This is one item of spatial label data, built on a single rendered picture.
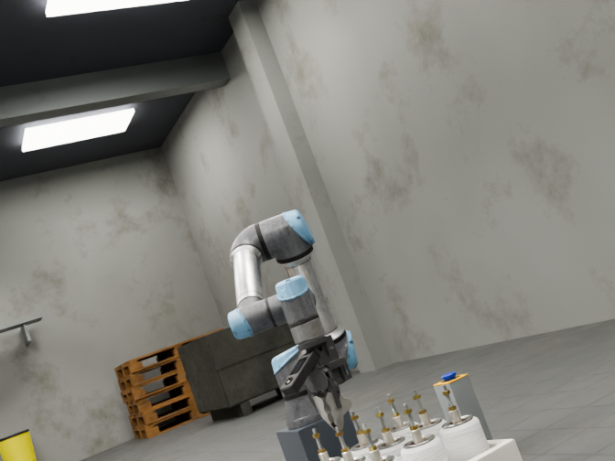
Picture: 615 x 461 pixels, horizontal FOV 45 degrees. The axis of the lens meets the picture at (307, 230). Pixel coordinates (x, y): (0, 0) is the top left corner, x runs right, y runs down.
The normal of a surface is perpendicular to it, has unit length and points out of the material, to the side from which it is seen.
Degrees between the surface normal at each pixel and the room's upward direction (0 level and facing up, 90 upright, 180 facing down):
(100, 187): 90
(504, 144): 90
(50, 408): 90
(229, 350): 90
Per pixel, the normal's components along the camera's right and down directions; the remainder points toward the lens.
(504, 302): -0.85, 0.25
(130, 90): 0.40, -0.26
